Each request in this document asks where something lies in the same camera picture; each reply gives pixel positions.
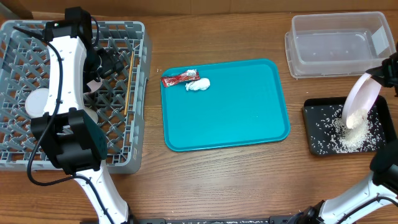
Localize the small pink-white bowl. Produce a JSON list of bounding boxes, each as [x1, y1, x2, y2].
[[87, 80, 102, 94]]

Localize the grey plastic dish rack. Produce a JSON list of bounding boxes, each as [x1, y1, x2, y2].
[[1, 20, 152, 174]]

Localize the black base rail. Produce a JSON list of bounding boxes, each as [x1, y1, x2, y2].
[[80, 215, 357, 224]]

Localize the black plastic tray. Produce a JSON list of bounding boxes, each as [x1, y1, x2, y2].
[[302, 96, 397, 156]]

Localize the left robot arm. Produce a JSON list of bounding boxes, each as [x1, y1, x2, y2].
[[30, 7, 131, 223]]

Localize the pile of white rice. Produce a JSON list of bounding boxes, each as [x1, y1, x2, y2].
[[304, 105, 386, 156]]

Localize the grey bowl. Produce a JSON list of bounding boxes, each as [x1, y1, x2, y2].
[[25, 88, 49, 118]]

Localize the red snack wrapper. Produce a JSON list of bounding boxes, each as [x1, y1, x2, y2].
[[161, 69, 200, 88]]

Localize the white cup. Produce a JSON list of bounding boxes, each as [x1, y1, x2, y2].
[[84, 107, 98, 123]]

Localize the teal plastic tray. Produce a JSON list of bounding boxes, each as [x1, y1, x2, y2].
[[160, 58, 290, 152]]

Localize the crumpled white tissue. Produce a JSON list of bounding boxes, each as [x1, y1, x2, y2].
[[185, 78, 210, 91]]

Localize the wooden chopstick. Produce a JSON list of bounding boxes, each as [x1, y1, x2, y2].
[[124, 52, 134, 116]]

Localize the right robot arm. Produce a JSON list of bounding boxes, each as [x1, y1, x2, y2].
[[288, 52, 397, 224]]

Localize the clear plastic bin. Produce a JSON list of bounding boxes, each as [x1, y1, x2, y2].
[[285, 12, 396, 79]]

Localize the large white plate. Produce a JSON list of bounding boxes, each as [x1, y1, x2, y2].
[[341, 73, 381, 129]]

